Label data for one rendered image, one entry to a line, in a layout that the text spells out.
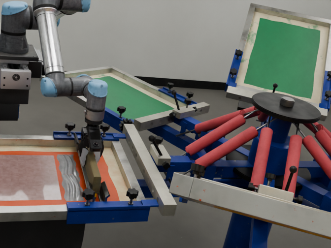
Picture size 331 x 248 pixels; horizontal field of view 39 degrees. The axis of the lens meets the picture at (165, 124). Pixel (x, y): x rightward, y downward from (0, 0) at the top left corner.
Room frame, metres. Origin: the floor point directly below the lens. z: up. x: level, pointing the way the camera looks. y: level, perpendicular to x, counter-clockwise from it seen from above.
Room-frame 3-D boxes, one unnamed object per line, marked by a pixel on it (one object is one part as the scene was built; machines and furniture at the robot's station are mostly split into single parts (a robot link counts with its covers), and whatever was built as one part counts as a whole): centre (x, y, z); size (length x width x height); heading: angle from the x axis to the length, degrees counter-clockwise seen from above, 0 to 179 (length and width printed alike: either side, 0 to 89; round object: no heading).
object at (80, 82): (1.77, 0.36, 1.30); 0.11 x 0.11 x 0.08; 35
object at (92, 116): (1.70, 0.29, 1.23); 0.08 x 0.08 x 0.05
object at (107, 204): (1.43, 0.14, 0.98); 0.30 x 0.05 x 0.07; 112
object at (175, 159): (1.81, -0.05, 1.02); 0.17 x 0.06 x 0.05; 112
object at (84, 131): (1.71, 0.29, 1.15); 0.09 x 0.08 x 0.12; 21
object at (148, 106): (2.55, 0.20, 1.05); 1.08 x 0.61 x 0.23; 52
